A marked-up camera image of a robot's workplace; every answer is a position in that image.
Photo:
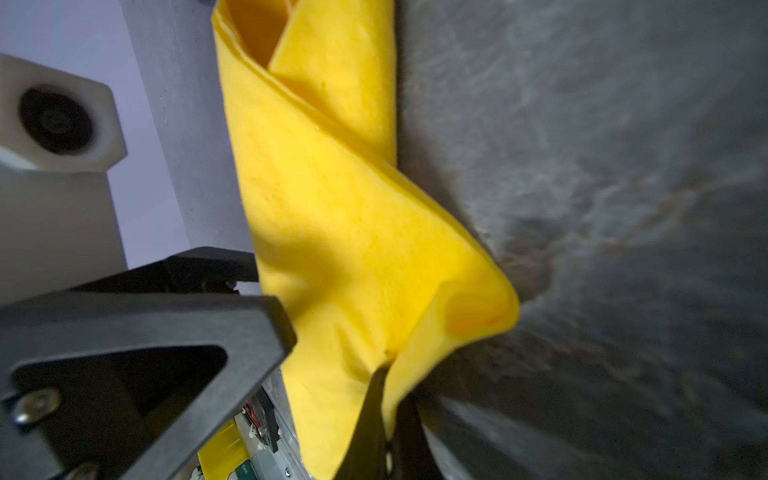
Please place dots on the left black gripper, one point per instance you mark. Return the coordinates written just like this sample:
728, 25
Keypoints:
108, 414

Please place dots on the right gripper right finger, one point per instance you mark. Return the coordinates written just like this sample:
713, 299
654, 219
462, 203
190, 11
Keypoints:
412, 457

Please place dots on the yellow paper napkin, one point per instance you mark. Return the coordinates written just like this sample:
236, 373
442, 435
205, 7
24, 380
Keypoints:
377, 279

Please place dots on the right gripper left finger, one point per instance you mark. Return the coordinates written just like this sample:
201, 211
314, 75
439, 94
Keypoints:
366, 455

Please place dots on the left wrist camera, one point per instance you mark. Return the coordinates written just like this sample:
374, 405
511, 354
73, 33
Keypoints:
55, 121

